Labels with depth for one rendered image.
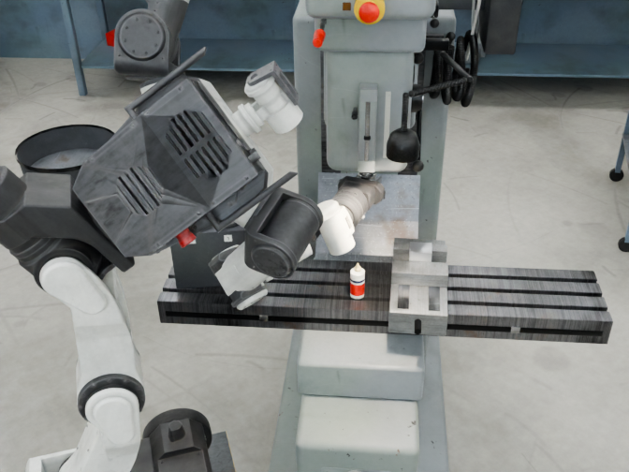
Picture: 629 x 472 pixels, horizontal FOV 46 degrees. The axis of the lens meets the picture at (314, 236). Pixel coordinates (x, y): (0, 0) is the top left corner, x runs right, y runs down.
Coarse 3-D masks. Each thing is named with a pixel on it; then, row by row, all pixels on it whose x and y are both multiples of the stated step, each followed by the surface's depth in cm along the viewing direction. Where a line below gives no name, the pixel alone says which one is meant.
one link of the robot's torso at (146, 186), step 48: (144, 96) 130; (192, 96) 121; (144, 144) 123; (192, 144) 152; (240, 144) 125; (96, 192) 128; (144, 192) 126; (192, 192) 124; (240, 192) 135; (144, 240) 128; (192, 240) 130
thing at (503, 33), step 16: (496, 0) 183; (512, 0) 183; (480, 16) 200; (496, 16) 185; (512, 16) 185; (480, 32) 199; (496, 32) 187; (512, 32) 187; (496, 48) 190; (512, 48) 189
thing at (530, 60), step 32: (64, 0) 521; (96, 0) 585; (96, 64) 553; (224, 64) 548; (256, 64) 547; (288, 64) 546; (480, 64) 540; (512, 64) 539; (544, 64) 538; (576, 64) 537; (608, 64) 536
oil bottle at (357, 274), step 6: (354, 270) 202; (360, 270) 201; (354, 276) 201; (360, 276) 201; (354, 282) 202; (360, 282) 202; (354, 288) 203; (360, 288) 203; (354, 294) 204; (360, 294) 204
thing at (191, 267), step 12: (228, 228) 202; (240, 228) 202; (204, 240) 202; (216, 240) 202; (228, 240) 202; (240, 240) 203; (180, 252) 203; (192, 252) 204; (204, 252) 204; (216, 252) 204; (180, 264) 205; (192, 264) 206; (204, 264) 206; (180, 276) 208; (192, 276) 208; (204, 276) 208
